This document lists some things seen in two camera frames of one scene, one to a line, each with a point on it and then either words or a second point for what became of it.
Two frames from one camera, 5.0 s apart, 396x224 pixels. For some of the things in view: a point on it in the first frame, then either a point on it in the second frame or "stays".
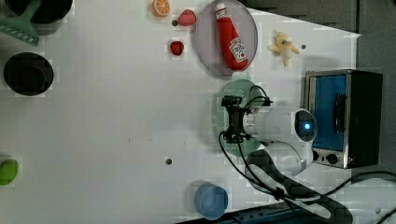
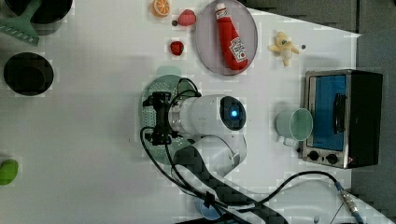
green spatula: (21, 25) stays
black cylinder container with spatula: (49, 11) stays
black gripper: (235, 133) to (162, 134)
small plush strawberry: (176, 48) stays
